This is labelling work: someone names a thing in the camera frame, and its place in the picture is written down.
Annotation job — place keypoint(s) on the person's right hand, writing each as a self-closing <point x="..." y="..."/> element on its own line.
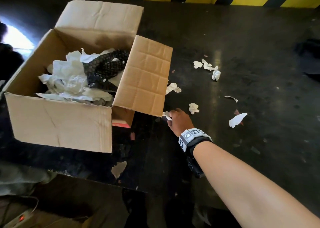
<point x="181" y="123"/>

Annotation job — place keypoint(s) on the black mesh netting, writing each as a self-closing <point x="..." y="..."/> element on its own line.
<point x="105" y="65"/>

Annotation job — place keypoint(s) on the brown cardboard box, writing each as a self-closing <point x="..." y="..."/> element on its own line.
<point x="62" y="125"/>

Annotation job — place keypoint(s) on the person's right forearm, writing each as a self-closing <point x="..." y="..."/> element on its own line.
<point x="250" y="190"/>

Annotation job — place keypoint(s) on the right wrist marker band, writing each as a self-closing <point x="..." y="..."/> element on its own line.
<point x="197" y="140"/>

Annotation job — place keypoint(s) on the black cap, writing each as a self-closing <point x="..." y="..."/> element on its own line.
<point x="308" y="58"/>

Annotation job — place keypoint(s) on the black fabric bundle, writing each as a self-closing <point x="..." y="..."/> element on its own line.
<point x="10" y="60"/>

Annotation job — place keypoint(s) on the white power strip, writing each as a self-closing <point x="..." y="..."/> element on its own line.
<point x="15" y="222"/>

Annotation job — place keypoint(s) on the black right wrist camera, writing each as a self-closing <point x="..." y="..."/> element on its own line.
<point x="195" y="168"/>

